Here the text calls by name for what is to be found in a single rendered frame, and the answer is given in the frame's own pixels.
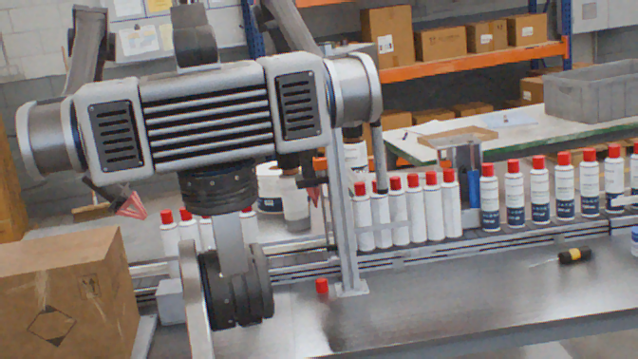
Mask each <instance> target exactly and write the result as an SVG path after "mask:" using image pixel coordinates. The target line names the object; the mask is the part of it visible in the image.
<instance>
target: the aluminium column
mask: <svg viewBox="0 0 638 359"><path fill-rule="evenodd" d="M315 44H316V45H317V47H318V48H320V50H321V51H322V52H323V53H324V54H325V55H331V54H332V53H331V44H330V42H322V43H315ZM322 45H323V46H322ZM330 130H331V137H332V142H331V144H330V145H329V146H326V147H325V148H326V156H327V164H328V179H329V187H330V193H331V202H332V210H333V218H334V225H335V233H336V241H337V249H339V256H340V264H341V273H342V280H343V286H344V290H345V293H349V292H356V290H361V284H360V276H359V268H358V259H356V251H355V243H354V234H353V226H352V218H351V210H350V201H349V192H348V185H347V169H346V161H345V152H344V145H343V135H342V127H341V128H336V129H330Z"/></svg>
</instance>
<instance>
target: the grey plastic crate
mask: <svg viewBox="0 0 638 359"><path fill-rule="evenodd" d="M543 82H544V102H545V114H547V115H550V116H554V117H557V118H563V119H567V120H571V121H574V122H575V123H583V124H587V125H593V124H599V123H603V122H606V121H611V120H617V119H622V118H626V117H632V116H636V115H638V59H629V60H624V61H618V62H613V63H607V64H602V65H597V66H591V67H586V68H580V69H575V70H569V71H564V72H557V73H553V74H547V75H543Z"/></svg>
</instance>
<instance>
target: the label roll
mask: <svg viewBox="0 0 638 359"><path fill-rule="evenodd" d="M280 173H281V169H279V168H278V167H277V164H276V161H273V162H269V163H265V164H261V165H258V166H256V174H257V179H258V186H259V188H258V193H259V198H258V200H257V201H256V205H257V210H258V211H260V212H262V213H269V214H279V213H285V212H284V205H283V199H281V192H280V185H279V178H278V175H279V174H280Z"/></svg>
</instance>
